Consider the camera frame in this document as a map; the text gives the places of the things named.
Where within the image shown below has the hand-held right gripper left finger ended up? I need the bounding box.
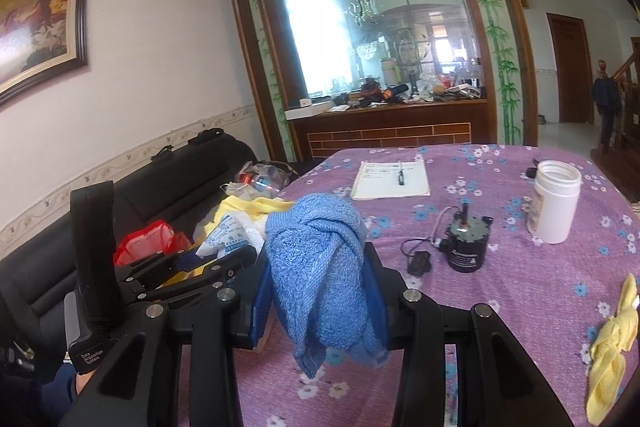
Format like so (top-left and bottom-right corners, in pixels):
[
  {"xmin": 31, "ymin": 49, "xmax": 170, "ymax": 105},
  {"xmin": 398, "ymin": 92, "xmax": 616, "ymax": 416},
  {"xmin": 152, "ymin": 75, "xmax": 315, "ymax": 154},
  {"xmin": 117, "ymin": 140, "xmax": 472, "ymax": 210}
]
[{"xmin": 75, "ymin": 252, "xmax": 274, "ymax": 427}]

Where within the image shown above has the wooden staircase railing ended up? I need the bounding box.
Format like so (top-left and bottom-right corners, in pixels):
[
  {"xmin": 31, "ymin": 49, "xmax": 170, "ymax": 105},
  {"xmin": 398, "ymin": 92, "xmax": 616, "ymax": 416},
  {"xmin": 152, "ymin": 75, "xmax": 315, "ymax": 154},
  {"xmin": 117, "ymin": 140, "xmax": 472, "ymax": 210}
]
[{"xmin": 590, "ymin": 52, "xmax": 640, "ymax": 202}]

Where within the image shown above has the clear bag with bottles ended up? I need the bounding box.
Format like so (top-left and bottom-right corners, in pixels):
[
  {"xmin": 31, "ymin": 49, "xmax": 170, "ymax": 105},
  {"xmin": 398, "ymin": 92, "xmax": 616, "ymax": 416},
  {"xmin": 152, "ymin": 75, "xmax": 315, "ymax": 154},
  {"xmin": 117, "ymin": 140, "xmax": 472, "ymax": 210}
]
[{"xmin": 222, "ymin": 160, "xmax": 298, "ymax": 198}]

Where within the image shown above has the black motor cable with plug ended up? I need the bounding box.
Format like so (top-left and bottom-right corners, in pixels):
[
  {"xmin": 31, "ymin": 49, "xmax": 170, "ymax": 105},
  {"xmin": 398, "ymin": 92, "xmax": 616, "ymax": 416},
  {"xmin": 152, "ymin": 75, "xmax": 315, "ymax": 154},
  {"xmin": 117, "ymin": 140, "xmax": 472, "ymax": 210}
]
[{"xmin": 401, "ymin": 206, "xmax": 453, "ymax": 278}]

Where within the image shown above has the yellow knotted towel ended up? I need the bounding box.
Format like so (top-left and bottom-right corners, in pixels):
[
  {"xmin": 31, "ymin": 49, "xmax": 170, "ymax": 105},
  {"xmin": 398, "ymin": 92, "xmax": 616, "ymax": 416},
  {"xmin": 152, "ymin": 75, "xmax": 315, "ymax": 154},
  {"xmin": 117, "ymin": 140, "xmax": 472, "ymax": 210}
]
[{"xmin": 586, "ymin": 273, "xmax": 640, "ymax": 426}]

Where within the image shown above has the white paper notebook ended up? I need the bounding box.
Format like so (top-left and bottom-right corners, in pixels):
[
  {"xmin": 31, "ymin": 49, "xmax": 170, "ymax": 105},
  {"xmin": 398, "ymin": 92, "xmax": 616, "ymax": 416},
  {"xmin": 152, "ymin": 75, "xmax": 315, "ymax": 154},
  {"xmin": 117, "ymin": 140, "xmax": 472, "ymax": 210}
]
[{"xmin": 350, "ymin": 159, "xmax": 431, "ymax": 200}]

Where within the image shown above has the clear packet with blue print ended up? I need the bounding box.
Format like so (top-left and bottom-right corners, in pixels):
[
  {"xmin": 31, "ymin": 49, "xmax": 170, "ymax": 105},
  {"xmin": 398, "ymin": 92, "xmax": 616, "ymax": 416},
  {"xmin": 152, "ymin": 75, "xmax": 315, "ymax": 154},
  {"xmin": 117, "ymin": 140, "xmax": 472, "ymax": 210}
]
[{"xmin": 195, "ymin": 213, "xmax": 266, "ymax": 258}]

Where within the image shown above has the purple floral tablecloth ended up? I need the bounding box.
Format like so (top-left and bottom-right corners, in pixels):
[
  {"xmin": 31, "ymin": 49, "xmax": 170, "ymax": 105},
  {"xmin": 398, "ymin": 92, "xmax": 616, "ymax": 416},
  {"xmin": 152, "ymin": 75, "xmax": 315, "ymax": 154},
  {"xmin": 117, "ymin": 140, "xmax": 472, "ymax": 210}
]
[{"xmin": 177, "ymin": 143, "xmax": 640, "ymax": 427}]

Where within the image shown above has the wood framed glass partition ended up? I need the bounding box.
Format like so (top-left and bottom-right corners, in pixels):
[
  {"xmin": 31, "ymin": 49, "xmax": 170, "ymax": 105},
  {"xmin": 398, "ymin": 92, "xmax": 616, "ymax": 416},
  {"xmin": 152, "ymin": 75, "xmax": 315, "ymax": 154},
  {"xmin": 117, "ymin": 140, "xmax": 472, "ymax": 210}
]
[{"xmin": 217, "ymin": 0, "xmax": 538, "ymax": 162}]

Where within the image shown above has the framed wall painting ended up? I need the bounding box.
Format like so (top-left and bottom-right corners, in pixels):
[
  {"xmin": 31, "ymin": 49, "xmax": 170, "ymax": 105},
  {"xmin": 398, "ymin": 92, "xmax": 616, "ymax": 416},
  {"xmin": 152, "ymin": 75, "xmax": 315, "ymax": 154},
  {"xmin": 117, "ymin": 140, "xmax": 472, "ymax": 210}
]
[{"xmin": 0, "ymin": 0, "xmax": 93, "ymax": 108}]

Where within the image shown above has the brown wooden door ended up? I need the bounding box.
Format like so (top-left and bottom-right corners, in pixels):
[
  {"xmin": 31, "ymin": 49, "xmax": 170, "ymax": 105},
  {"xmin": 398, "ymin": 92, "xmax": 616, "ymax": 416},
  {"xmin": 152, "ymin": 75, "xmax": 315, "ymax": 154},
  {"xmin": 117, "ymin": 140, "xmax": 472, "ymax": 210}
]
[{"xmin": 546, "ymin": 13, "xmax": 594, "ymax": 124}]

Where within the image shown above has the red plastic bag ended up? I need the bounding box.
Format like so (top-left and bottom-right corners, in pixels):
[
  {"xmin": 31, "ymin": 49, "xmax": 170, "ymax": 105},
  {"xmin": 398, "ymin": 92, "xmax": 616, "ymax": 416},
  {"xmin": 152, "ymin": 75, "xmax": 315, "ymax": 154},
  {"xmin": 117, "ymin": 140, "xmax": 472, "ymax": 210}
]
[{"xmin": 114, "ymin": 220, "xmax": 193, "ymax": 267}]

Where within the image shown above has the white plastic jar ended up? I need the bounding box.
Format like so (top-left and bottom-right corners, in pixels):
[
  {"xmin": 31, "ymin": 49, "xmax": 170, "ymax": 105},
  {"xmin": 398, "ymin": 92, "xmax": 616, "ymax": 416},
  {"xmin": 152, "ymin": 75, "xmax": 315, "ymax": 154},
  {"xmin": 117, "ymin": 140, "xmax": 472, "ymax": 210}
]
[{"xmin": 526, "ymin": 160, "xmax": 583, "ymax": 245}]

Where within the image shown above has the person's left forearm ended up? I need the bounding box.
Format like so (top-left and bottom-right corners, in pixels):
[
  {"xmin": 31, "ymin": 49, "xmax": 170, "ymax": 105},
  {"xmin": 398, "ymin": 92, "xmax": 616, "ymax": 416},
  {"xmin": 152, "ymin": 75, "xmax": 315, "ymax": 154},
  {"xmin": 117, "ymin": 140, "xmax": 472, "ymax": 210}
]
[{"xmin": 40, "ymin": 359, "xmax": 83, "ymax": 413}]

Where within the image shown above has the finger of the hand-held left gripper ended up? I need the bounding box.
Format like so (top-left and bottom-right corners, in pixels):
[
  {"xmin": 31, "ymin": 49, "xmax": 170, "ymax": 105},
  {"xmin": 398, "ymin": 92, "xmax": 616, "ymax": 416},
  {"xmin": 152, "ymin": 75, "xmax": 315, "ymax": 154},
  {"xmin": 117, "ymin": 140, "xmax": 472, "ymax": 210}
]
[
  {"xmin": 116, "ymin": 251, "xmax": 201, "ymax": 293},
  {"xmin": 142, "ymin": 246, "xmax": 257, "ymax": 303}
]

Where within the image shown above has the wooden tiled counter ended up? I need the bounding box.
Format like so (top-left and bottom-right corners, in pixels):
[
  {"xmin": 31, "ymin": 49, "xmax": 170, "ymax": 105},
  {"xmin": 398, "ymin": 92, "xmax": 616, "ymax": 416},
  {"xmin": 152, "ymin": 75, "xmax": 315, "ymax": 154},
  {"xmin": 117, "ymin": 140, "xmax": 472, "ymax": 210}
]
[{"xmin": 285, "ymin": 97, "xmax": 498, "ymax": 162}]

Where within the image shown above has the black leather sofa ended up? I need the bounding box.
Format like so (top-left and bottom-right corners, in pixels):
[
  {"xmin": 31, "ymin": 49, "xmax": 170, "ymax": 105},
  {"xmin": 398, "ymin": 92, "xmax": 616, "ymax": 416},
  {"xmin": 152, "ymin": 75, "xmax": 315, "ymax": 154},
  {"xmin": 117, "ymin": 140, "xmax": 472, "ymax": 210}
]
[{"xmin": 0, "ymin": 129, "xmax": 301, "ymax": 408}]

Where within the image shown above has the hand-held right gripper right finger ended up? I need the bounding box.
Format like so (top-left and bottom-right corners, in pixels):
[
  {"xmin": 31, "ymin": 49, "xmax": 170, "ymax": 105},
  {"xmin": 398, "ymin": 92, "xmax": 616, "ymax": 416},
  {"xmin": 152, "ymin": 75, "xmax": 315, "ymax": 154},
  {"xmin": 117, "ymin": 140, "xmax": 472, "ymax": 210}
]
[{"xmin": 362, "ymin": 242, "xmax": 576, "ymax": 427}]

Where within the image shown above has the blue knotted towel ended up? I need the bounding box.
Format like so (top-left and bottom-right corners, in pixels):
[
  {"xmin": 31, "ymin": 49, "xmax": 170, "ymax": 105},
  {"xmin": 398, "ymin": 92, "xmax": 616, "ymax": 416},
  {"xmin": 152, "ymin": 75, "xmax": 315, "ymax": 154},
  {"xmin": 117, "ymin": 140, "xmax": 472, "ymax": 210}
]
[{"xmin": 264, "ymin": 193, "xmax": 388, "ymax": 379}]

